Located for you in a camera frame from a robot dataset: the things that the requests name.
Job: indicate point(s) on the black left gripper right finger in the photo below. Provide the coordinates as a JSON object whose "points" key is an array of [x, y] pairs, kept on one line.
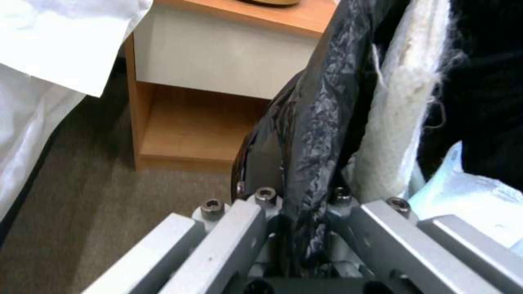
{"points": [[392, 245]]}

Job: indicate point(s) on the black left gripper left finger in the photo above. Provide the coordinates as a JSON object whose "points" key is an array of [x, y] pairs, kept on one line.
{"points": [[212, 245]]}

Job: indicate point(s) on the white fluffy trash piece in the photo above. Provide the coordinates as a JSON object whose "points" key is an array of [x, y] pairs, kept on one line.
{"points": [[408, 101]]}

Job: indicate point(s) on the pale blue plastic wrapper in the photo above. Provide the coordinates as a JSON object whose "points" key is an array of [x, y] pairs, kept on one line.
{"points": [[461, 190]]}

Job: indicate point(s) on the wooden bedside table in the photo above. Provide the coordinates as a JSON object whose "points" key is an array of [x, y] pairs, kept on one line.
{"points": [[212, 82]]}

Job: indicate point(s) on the white bed sheet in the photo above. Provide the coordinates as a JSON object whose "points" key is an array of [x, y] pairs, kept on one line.
{"points": [[45, 85]]}

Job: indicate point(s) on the round brown object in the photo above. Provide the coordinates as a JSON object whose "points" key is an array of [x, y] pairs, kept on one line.
{"points": [[269, 2]]}

